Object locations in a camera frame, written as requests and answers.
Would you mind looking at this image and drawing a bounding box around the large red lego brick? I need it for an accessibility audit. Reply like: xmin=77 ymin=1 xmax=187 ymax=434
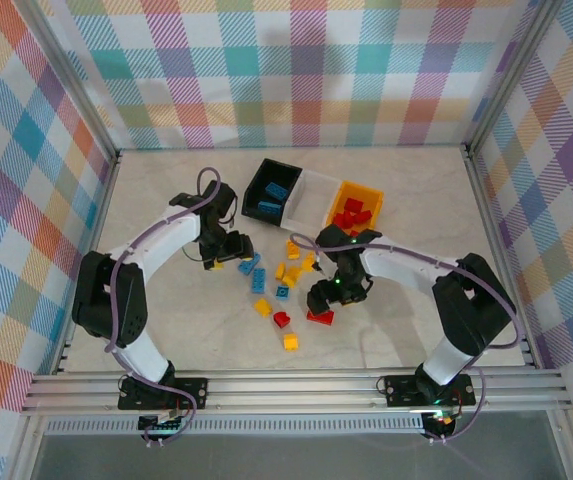
xmin=306 ymin=308 xmax=336 ymax=327

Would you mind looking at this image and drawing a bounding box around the black plastic bin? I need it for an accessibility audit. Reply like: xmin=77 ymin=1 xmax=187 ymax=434
xmin=240 ymin=158 xmax=303 ymax=230

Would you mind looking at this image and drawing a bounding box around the yellow plastic bin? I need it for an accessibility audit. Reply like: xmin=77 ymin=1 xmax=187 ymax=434
xmin=321 ymin=178 xmax=386 ymax=239

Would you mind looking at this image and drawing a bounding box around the white plastic bin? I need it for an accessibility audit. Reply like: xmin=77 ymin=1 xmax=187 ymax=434
xmin=281 ymin=169 xmax=344 ymax=234

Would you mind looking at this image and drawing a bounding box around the black controller board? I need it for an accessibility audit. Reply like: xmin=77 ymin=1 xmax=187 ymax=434
xmin=422 ymin=410 xmax=457 ymax=429
xmin=138 ymin=413 xmax=188 ymax=437

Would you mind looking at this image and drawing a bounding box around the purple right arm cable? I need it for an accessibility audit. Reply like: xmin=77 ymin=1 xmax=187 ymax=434
xmin=288 ymin=231 xmax=522 ymax=446

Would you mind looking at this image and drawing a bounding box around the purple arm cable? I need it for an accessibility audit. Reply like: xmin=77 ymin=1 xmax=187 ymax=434
xmin=103 ymin=166 xmax=225 ymax=449
xmin=288 ymin=231 xmax=522 ymax=446

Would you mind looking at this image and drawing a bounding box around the long aluminium base rail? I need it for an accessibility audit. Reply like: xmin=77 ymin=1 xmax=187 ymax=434
xmin=19 ymin=367 xmax=573 ymax=417

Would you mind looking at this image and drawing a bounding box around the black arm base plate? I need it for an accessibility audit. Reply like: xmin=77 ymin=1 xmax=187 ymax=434
xmin=117 ymin=376 xmax=210 ymax=412
xmin=382 ymin=372 xmax=478 ymax=409

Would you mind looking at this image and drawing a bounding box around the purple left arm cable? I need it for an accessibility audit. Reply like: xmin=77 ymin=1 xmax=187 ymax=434
xmin=103 ymin=166 xmax=225 ymax=449

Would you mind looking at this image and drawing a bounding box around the aluminium side rail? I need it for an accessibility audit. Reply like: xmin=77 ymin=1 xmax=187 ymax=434
xmin=463 ymin=144 xmax=542 ymax=371
xmin=51 ymin=149 xmax=123 ymax=376

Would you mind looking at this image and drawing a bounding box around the grey slotted cable duct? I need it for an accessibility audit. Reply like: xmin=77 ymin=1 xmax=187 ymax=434
xmin=44 ymin=418 xmax=428 ymax=437

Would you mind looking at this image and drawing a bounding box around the aluminium frame post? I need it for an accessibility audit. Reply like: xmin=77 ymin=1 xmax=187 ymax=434
xmin=463 ymin=0 xmax=567 ymax=157
xmin=13 ymin=0 xmax=122 ymax=161

